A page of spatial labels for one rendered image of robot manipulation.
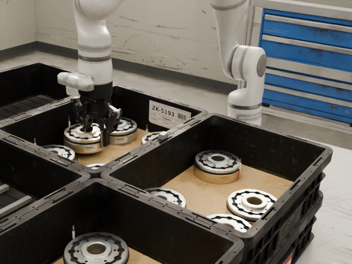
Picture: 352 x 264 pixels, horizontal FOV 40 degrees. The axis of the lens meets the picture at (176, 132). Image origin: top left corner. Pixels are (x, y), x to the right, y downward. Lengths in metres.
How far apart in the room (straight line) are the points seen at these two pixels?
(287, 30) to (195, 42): 1.36
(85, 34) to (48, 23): 3.97
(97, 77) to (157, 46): 3.25
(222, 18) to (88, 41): 0.34
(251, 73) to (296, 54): 1.64
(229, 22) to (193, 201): 0.45
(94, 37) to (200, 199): 0.39
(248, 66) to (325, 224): 0.43
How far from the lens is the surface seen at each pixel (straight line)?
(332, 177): 1.45
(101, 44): 1.03
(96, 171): 0.88
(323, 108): 2.93
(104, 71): 1.05
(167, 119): 1.22
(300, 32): 2.86
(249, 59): 1.26
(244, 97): 1.29
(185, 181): 1.06
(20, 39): 5.00
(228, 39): 1.25
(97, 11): 0.99
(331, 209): 1.30
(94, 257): 0.79
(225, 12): 1.18
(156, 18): 4.24
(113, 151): 1.17
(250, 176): 1.10
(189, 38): 4.11
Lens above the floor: 1.36
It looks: 24 degrees down
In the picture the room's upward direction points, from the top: 3 degrees clockwise
